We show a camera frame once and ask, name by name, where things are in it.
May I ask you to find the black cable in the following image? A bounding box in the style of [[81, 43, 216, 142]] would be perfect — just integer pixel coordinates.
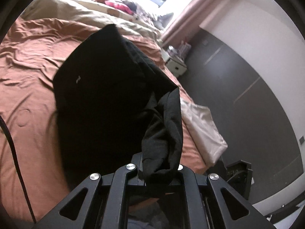
[[0, 115, 37, 223]]

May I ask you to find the folded beige cloth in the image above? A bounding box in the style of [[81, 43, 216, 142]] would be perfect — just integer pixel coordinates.
[[180, 99, 228, 167]]

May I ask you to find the white bedside cabinet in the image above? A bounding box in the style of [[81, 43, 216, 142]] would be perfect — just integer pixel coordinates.
[[161, 49, 187, 77]]

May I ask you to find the pink plush toy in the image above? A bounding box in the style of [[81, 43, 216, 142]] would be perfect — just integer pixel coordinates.
[[104, 0, 134, 15]]

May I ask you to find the brown bed duvet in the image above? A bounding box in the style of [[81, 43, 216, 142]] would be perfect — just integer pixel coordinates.
[[0, 18, 208, 222]]

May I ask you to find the black button-up jacket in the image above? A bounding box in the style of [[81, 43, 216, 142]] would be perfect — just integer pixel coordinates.
[[53, 24, 183, 190]]

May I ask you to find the right pink curtain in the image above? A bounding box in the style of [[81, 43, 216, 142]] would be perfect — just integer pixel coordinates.
[[161, 0, 230, 49]]

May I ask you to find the beige blanket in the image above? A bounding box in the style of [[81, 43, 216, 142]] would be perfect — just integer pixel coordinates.
[[21, 0, 161, 42]]

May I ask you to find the white cup on cabinet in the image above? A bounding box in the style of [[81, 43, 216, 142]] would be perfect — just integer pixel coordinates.
[[167, 46, 178, 56]]

